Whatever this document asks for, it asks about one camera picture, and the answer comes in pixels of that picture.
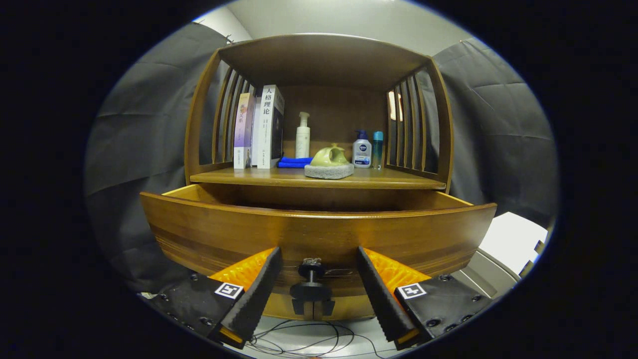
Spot white blue-capped lotion bottle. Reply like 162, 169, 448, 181
352, 130, 373, 169

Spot brown wooden drawer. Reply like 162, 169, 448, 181
140, 183, 497, 300

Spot purple book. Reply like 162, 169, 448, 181
233, 92, 256, 170

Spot white sheet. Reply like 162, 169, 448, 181
478, 211, 548, 272

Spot thin white book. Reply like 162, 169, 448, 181
251, 97, 263, 167

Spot wooden countertop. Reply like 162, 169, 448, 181
189, 166, 447, 190

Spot green cup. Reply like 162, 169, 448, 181
304, 144, 355, 180

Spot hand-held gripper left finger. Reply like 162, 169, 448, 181
148, 246, 283, 350

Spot black floor cables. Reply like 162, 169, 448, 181
247, 319, 394, 359

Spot white pump bottle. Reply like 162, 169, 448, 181
296, 112, 311, 159

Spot black drawer knob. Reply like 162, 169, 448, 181
290, 257, 335, 321

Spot teal bottle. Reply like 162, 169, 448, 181
372, 131, 384, 170

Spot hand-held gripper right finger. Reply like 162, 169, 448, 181
356, 246, 499, 351

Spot grey panelled board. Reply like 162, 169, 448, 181
451, 249, 521, 300

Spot white portrait book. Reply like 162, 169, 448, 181
257, 84, 286, 170

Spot brown wooden cabinet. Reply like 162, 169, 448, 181
183, 33, 455, 321

